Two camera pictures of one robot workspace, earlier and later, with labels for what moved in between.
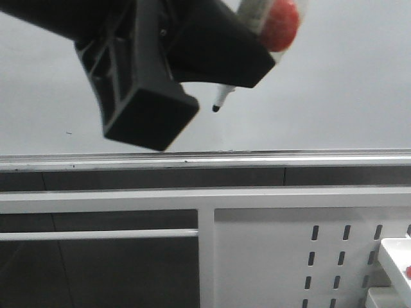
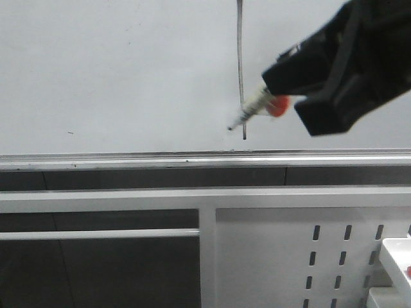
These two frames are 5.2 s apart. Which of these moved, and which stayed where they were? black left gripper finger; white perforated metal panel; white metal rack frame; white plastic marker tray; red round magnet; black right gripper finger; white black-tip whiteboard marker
Moved: black right gripper finger; white black-tip whiteboard marker; black left gripper finger; red round magnet
Stayed: white perforated metal panel; white metal rack frame; white plastic marker tray
